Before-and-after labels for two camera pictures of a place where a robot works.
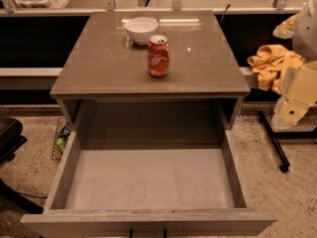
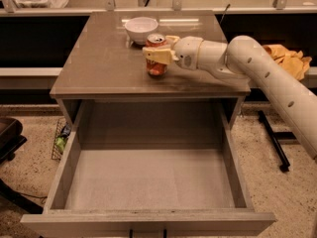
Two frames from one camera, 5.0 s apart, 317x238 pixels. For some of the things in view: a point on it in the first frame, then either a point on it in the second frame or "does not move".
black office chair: [11, 140] does not move
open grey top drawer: [146, 167] does not move
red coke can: [158, 56] does not move
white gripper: [306, 37] to [188, 52]
